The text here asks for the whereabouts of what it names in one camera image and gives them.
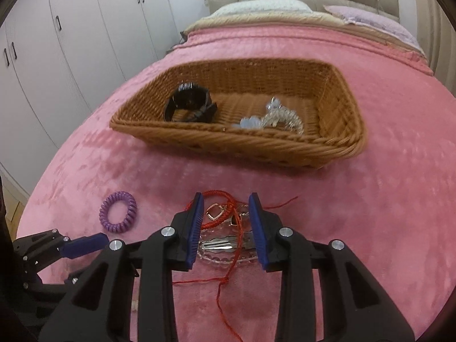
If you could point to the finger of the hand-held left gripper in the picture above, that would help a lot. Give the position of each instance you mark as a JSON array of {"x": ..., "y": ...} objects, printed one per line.
[{"x": 85, "y": 245}]

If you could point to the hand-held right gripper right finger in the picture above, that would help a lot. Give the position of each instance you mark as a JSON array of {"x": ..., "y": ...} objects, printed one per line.
[{"x": 257, "y": 231}]

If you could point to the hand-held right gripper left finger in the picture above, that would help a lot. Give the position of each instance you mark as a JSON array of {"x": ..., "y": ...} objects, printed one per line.
[{"x": 195, "y": 228}]

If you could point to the brown wicker basket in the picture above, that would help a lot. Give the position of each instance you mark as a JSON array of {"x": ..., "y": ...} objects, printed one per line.
[{"x": 249, "y": 139}]

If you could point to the gold hoop earring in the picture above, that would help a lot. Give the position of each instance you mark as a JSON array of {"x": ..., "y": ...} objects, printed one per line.
[{"x": 215, "y": 213}]

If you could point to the silver snap hair clip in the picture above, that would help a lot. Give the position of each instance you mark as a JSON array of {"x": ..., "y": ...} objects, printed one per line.
[{"x": 221, "y": 245}]

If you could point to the pink blanket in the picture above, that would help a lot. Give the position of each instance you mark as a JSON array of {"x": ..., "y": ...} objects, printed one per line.
[{"x": 356, "y": 221}]

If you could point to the pale blue flower hair clip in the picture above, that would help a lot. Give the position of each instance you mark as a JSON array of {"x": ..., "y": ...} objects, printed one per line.
[{"x": 249, "y": 124}]

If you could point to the clear hair claw clip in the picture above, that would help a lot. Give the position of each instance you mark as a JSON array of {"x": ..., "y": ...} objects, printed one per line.
[{"x": 285, "y": 117}]

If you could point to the black wristwatch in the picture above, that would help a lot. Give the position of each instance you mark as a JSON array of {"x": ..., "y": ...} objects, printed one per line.
[{"x": 188, "y": 99}]

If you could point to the white wardrobe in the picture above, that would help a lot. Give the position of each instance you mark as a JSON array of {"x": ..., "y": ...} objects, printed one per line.
[{"x": 78, "y": 42}]

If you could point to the beige bed sheet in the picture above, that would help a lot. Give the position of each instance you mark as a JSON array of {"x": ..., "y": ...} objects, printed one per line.
[{"x": 249, "y": 23}]

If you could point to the pale patterned pillow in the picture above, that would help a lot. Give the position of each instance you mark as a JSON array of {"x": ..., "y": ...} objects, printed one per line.
[{"x": 260, "y": 7}]

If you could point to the purple pillow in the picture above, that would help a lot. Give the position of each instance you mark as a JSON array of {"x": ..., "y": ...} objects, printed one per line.
[{"x": 367, "y": 19}]

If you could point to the beige curtain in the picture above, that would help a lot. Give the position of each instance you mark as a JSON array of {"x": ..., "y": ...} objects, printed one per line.
[{"x": 441, "y": 28}]

